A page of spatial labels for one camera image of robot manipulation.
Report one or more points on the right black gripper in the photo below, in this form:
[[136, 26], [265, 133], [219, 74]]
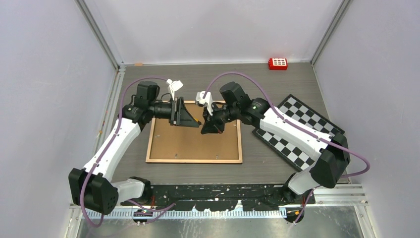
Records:
[[211, 125]]

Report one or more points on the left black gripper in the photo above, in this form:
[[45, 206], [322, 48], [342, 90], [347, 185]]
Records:
[[179, 115]]

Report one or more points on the black picture frame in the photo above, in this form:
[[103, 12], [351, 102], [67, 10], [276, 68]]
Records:
[[175, 144]]

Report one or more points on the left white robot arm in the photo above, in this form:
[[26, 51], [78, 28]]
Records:
[[91, 187]]

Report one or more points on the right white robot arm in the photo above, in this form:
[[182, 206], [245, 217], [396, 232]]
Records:
[[328, 152]]

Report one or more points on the red toy brick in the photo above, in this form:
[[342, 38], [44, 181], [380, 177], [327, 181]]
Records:
[[277, 64]]

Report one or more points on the black white checkerboard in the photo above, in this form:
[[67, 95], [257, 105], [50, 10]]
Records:
[[301, 113]]

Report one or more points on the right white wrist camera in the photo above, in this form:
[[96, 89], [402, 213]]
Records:
[[204, 100]]

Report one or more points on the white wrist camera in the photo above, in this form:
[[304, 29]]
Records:
[[173, 86], [204, 100]]

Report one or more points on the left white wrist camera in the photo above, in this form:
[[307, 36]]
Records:
[[173, 86]]

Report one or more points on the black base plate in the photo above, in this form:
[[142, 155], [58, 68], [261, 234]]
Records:
[[215, 197]]

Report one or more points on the aluminium rail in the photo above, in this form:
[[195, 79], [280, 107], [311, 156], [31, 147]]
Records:
[[342, 195]]

